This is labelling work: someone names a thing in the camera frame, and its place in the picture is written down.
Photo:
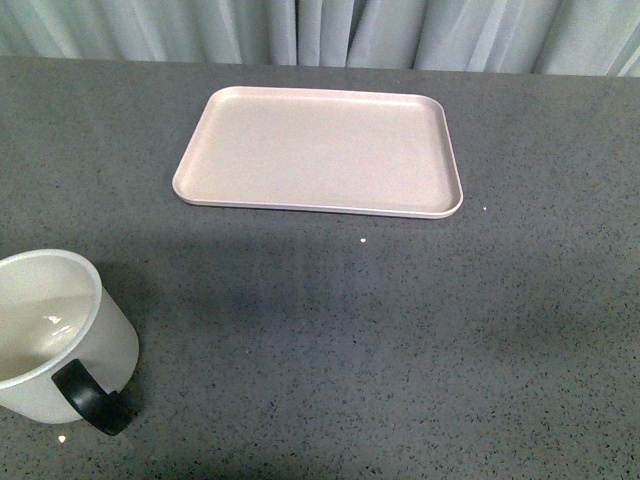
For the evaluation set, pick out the white smiley mug black handle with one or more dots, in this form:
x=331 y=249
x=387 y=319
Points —
x=67 y=349

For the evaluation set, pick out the beige rectangular tray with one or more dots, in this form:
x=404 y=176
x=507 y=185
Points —
x=333 y=151

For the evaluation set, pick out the white pleated curtain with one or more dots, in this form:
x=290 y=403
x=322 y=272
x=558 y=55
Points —
x=595 y=38

